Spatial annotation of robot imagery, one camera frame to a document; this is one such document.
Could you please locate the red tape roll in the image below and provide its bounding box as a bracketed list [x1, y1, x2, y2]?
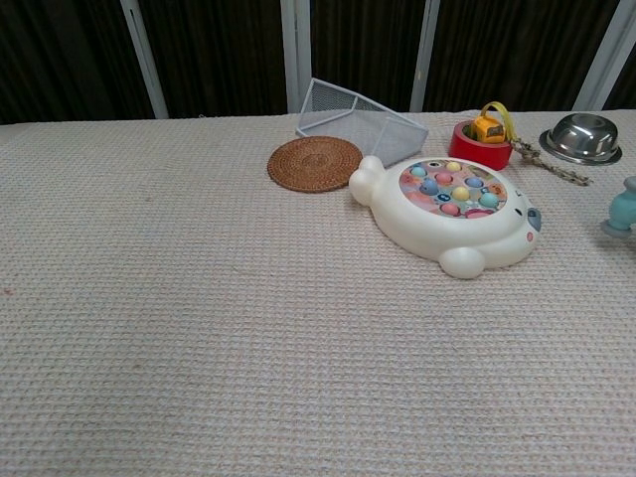
[448, 119, 514, 172]

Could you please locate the stainless steel bowl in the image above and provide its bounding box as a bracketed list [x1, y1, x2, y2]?
[539, 112, 624, 166]

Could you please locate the black pleated curtain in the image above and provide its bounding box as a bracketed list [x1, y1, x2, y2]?
[0, 0, 636, 125]

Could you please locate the round brown woven coaster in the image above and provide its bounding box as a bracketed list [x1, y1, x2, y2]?
[266, 135, 365, 194]

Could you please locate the white metal frame post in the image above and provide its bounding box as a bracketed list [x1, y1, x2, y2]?
[572, 0, 636, 112]
[119, 0, 169, 120]
[279, 0, 313, 115]
[408, 0, 442, 112]

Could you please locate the yellow toy truck with strap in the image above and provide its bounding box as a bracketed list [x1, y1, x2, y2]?
[470, 100, 516, 146]

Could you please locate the braided beige rope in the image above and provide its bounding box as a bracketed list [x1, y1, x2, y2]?
[508, 137, 593, 188]

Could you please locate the white seal fishing toy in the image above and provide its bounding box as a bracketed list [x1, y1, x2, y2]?
[348, 155, 544, 280]

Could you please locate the beige waffle-weave tablecloth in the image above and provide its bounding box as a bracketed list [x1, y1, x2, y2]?
[0, 109, 636, 477]

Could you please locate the grey mesh metal tray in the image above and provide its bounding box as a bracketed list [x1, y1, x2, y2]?
[295, 77, 430, 168]

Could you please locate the teal grey toy hammer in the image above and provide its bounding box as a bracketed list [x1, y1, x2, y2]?
[599, 175, 636, 241]

